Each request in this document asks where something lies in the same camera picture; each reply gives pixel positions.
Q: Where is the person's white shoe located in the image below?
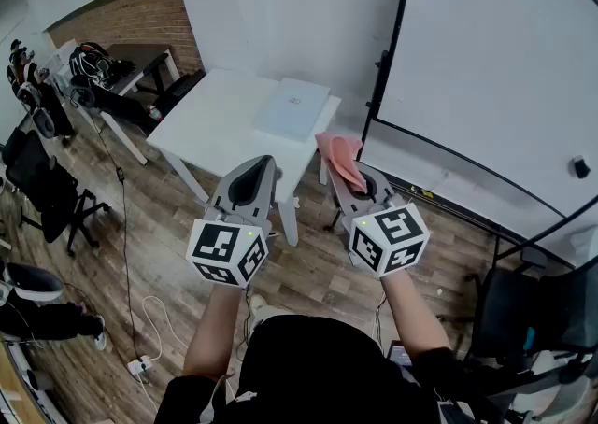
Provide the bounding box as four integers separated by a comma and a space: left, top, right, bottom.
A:
249, 293, 281, 328

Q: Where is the whiteboard on black stand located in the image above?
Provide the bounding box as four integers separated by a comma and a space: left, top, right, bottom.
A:
362, 0, 598, 269

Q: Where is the white looped cable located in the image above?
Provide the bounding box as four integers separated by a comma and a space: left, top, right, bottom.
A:
138, 294, 188, 414

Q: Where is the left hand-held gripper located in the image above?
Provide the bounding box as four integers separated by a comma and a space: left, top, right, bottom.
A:
185, 154, 284, 290

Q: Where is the black padded office chair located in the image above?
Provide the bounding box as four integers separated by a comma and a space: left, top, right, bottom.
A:
139, 51, 206, 122

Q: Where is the white desk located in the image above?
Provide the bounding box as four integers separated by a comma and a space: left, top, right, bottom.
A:
44, 41, 181, 166

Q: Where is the white table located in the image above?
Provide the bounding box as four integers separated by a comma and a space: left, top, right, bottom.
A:
146, 67, 342, 247

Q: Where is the small black screen device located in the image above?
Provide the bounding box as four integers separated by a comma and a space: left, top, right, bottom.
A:
386, 340, 416, 370

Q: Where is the pink knitted cloth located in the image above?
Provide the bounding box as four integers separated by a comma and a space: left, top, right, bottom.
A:
315, 132, 369, 194

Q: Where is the black mesh office chair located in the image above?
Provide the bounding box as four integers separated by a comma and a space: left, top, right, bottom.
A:
2, 127, 111, 258

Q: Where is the person's left forearm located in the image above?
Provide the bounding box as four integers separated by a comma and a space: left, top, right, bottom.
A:
182, 284, 245, 381

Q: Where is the long black padded seat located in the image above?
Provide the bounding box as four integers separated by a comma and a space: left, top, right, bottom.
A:
69, 76, 163, 134

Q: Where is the black backpack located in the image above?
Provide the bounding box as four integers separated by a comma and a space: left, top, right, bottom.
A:
68, 42, 112, 87

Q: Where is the person's black shirt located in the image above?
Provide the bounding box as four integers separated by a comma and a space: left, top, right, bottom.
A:
153, 314, 515, 424

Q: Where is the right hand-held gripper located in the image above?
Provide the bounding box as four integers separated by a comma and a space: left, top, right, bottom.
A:
325, 158, 431, 278

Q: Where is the white power strip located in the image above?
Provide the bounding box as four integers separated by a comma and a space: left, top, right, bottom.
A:
126, 355, 155, 375

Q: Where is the black floor cable with adapter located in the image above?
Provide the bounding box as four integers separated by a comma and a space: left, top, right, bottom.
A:
86, 108, 141, 362

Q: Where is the person's right forearm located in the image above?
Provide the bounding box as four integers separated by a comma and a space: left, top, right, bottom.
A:
380, 267, 452, 358

